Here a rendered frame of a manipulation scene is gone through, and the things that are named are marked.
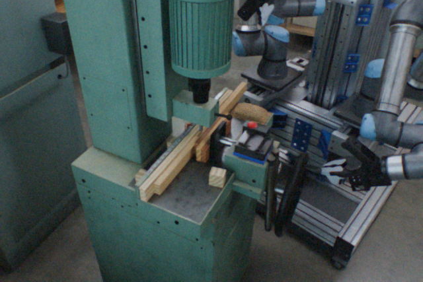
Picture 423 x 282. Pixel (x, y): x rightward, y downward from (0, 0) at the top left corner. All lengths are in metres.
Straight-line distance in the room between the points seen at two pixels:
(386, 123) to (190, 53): 0.60
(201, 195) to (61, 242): 1.27
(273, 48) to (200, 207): 0.93
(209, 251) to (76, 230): 1.13
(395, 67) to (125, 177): 0.93
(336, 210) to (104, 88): 1.37
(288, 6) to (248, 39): 0.38
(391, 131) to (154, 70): 0.71
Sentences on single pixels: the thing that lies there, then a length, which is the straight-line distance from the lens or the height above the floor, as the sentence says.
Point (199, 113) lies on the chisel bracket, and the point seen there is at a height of 1.05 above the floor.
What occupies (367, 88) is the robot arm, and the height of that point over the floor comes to 0.95.
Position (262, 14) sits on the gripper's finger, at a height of 1.32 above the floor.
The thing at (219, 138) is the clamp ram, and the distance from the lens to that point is 1.23.
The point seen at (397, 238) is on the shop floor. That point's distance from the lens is 2.41.
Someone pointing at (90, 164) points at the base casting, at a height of 0.80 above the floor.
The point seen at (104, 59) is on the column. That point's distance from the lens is 1.20.
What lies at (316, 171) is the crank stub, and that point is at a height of 0.93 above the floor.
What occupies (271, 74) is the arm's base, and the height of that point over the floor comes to 0.84.
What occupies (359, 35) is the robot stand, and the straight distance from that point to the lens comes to 1.81.
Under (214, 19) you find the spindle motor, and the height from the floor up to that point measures 1.37.
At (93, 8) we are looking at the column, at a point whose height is 1.35.
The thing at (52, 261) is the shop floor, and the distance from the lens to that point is 2.21.
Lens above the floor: 1.73
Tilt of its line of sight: 36 degrees down
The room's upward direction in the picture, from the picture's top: 2 degrees clockwise
